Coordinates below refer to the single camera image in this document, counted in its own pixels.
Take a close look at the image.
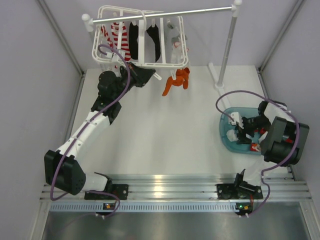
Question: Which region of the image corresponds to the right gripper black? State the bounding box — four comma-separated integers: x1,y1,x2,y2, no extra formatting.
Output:
235,115,272,144

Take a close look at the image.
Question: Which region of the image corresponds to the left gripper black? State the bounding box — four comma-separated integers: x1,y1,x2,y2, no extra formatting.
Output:
112,61,155,101

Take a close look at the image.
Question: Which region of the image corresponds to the white hanger clip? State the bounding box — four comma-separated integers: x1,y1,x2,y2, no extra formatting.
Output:
153,72,162,81

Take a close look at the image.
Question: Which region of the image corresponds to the orange sock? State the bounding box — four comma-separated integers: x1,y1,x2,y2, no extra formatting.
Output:
249,142,261,152
174,67,190,90
162,76,181,97

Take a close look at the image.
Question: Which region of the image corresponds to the white plastic sock hanger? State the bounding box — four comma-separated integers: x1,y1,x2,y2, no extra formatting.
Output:
91,5,189,69

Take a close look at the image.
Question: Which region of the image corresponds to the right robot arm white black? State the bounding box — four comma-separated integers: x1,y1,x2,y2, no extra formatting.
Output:
233,100,310,199

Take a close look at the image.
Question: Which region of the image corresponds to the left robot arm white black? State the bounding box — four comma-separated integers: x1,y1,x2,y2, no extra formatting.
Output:
44,62,156,199

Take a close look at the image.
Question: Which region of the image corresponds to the red white patterned sock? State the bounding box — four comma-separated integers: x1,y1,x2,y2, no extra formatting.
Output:
254,127,267,135

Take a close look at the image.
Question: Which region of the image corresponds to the blue plastic basin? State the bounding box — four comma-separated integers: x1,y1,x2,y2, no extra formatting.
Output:
219,107,268,155

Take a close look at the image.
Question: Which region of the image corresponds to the white sock red trim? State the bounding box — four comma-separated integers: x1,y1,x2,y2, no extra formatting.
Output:
170,41,184,64

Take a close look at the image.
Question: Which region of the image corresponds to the black sock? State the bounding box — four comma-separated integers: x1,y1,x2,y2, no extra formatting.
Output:
146,24,161,62
128,22,139,60

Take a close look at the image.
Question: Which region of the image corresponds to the grey sock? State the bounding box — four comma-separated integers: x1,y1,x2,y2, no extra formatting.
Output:
166,21,181,45

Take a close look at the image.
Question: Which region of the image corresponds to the silver metal clothes rack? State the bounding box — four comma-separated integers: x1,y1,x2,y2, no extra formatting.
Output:
82,0,242,89

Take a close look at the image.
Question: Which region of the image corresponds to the red white striped sock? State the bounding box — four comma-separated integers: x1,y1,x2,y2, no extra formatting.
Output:
100,25,114,48
111,22,132,62

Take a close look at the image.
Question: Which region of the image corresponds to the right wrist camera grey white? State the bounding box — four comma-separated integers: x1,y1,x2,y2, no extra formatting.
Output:
228,112,244,129

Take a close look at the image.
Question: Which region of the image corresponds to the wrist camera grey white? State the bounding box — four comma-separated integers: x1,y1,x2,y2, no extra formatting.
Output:
106,49,126,66
228,112,244,129

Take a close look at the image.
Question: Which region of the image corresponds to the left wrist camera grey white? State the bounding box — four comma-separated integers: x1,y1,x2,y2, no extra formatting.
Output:
106,49,126,66

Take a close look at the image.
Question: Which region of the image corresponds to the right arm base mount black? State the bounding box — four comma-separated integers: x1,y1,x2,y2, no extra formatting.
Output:
216,183,263,200

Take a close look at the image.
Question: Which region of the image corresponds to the aluminium mounting rail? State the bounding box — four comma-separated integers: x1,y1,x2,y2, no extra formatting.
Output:
39,173,313,202

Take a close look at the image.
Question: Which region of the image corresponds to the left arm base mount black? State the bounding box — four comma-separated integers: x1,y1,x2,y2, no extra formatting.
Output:
110,183,129,201

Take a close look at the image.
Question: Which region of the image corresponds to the slotted grey cable duct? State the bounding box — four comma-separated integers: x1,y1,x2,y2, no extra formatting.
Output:
49,202,253,214

